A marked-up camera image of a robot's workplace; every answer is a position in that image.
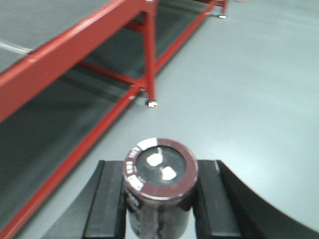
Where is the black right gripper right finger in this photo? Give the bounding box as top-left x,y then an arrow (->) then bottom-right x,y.
193,160 -> 319,239

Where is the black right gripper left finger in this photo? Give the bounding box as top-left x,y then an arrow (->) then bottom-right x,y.
44,160 -> 126,239

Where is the maroon cylindrical capacitor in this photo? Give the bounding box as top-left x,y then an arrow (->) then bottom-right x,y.
123,137 -> 198,239

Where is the red metal rack frame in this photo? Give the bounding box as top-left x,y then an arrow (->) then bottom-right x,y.
0,0 -> 228,239

